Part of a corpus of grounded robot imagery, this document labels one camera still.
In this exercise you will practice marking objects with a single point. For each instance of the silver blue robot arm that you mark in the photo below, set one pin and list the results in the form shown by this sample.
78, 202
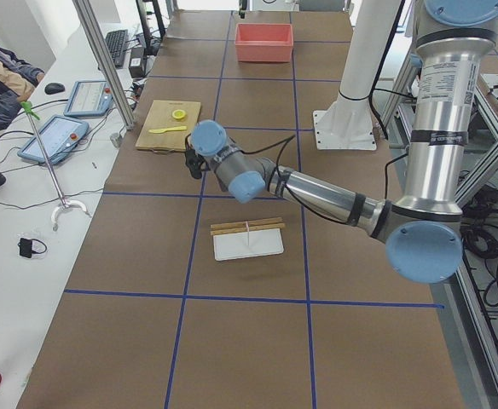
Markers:
420, 231

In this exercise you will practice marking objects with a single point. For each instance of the white towel rack stand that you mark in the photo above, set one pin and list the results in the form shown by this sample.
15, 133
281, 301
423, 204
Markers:
237, 240

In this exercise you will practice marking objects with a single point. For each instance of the yellow plastic knife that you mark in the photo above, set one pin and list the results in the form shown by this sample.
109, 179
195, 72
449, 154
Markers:
168, 129

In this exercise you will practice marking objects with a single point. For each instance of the yellow lemon slice toy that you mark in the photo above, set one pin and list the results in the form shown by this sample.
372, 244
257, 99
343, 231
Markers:
179, 114

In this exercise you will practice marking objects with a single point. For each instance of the wooden cutting board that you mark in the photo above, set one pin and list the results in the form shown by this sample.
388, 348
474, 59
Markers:
159, 116

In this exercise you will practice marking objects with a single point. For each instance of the pink plastic bin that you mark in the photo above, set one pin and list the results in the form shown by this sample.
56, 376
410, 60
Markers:
264, 42

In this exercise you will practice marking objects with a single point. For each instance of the black power adapter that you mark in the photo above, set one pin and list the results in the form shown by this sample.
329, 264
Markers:
137, 62

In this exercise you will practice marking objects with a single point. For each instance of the metal stand with green clip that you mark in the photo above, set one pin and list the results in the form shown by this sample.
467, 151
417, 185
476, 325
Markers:
64, 202

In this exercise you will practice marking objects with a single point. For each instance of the blue teach pendant far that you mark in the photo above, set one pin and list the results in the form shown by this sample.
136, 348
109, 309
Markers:
89, 99

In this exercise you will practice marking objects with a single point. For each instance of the blue teach pendant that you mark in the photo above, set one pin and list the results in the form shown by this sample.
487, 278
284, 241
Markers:
60, 135
89, 99

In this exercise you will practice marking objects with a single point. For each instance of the blue teach pendant near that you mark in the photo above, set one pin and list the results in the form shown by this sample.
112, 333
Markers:
60, 135

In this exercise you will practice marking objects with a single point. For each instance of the black keyboard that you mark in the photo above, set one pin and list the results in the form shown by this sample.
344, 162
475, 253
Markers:
116, 42

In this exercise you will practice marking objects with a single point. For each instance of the black computer mouse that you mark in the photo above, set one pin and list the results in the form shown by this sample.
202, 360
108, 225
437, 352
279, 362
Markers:
54, 88

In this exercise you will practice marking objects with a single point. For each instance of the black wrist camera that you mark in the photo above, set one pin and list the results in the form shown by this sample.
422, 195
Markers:
196, 164

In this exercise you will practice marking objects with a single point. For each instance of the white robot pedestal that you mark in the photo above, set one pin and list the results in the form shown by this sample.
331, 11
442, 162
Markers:
347, 124

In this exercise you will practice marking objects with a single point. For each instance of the small black strap device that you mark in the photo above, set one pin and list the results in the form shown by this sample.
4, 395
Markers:
31, 247

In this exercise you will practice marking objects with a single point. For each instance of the aluminium frame post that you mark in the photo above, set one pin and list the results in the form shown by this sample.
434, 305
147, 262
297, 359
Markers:
101, 53

